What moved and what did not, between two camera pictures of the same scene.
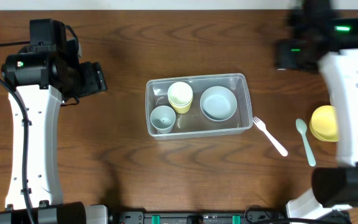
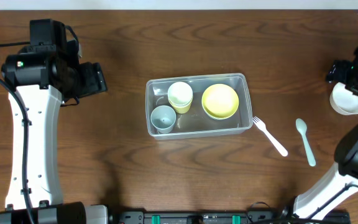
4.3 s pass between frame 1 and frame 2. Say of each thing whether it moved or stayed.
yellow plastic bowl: moved
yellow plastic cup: stayed
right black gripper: moved
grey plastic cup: stayed
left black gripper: stayed
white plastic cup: stayed
